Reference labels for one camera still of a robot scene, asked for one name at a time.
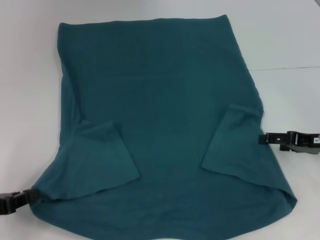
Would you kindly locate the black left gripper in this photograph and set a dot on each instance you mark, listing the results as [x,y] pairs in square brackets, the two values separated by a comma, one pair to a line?
[7,203]

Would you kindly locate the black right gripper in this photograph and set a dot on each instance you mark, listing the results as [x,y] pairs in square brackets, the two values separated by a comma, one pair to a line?
[305,143]

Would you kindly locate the teal blue shirt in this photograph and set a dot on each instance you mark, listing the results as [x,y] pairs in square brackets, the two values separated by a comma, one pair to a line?
[162,100]

